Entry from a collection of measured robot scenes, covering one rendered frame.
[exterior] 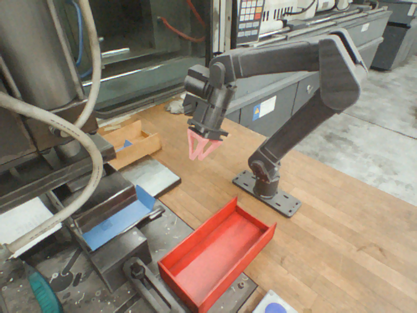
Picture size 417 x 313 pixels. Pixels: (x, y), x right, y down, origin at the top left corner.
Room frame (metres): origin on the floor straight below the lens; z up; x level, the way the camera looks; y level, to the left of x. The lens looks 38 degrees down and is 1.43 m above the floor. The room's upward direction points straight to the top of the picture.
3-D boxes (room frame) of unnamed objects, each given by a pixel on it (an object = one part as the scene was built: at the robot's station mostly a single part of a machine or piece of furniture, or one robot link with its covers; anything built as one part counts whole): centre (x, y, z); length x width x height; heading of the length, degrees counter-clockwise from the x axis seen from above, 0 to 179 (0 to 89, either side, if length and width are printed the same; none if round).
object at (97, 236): (0.35, 0.20, 1.00); 0.15 x 0.07 x 0.03; 136
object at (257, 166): (0.51, -0.15, 1.00); 0.09 x 0.06 x 0.06; 146
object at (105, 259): (0.34, 0.23, 0.98); 0.20 x 0.10 x 0.01; 46
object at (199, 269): (0.31, -0.03, 0.93); 0.25 x 0.12 x 0.06; 136
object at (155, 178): (0.55, 0.20, 0.91); 0.17 x 0.16 x 0.02; 46
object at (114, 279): (0.34, 0.23, 0.94); 0.20 x 0.10 x 0.07; 46
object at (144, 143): (0.68, 0.30, 0.93); 0.25 x 0.13 x 0.08; 136
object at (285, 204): (0.51, -0.16, 0.94); 0.20 x 0.07 x 0.08; 46
